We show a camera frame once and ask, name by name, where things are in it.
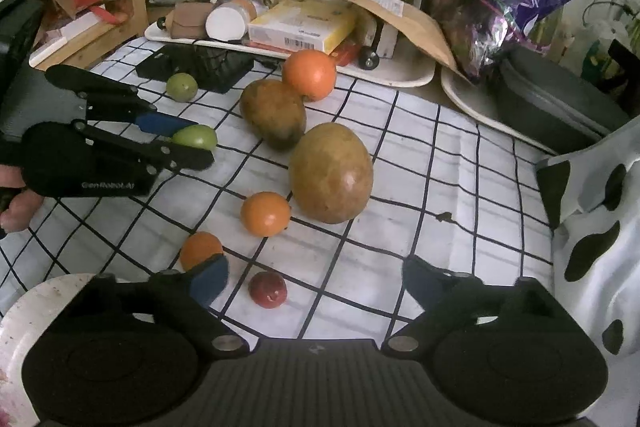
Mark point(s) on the black checked white tablecloth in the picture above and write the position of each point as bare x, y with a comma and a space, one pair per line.
450, 187

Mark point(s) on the cow print cloth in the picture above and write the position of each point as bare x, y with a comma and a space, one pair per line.
600, 277

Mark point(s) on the brown leather pouch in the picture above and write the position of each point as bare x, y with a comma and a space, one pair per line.
190, 19

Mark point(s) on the grey zipped case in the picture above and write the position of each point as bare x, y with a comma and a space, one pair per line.
550, 97

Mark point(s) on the red booklet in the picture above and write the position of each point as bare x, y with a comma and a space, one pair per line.
345, 53

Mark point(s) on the wooden block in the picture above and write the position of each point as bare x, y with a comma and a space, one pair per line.
365, 32

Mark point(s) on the small red fruit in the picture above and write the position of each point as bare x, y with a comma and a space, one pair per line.
267, 289

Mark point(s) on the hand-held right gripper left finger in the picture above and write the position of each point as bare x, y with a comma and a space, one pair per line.
212, 279

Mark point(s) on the large orange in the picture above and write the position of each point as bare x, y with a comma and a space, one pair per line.
309, 74

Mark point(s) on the small orange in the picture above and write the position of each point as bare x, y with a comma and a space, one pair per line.
197, 247
265, 213

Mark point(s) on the pale green round fruit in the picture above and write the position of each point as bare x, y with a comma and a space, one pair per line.
197, 137
181, 87

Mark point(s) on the white oval tray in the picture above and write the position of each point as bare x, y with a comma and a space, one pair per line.
405, 74
475, 107

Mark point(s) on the white round plate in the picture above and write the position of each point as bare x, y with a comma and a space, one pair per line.
20, 322

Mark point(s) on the yellow and white box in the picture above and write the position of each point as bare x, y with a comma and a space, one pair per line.
305, 24

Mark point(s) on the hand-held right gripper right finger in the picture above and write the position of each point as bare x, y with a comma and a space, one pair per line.
417, 281

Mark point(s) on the person's left hand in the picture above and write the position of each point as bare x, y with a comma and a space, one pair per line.
20, 209

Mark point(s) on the white-capped bottle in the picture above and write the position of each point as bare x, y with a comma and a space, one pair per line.
225, 22

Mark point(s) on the brown paper envelope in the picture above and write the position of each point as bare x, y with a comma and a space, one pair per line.
415, 24

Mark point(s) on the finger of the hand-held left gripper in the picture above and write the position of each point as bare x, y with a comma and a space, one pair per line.
160, 123
185, 158

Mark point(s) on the large brown potato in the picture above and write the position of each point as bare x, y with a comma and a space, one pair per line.
330, 174

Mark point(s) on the white and black roller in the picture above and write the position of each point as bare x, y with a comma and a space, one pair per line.
382, 42

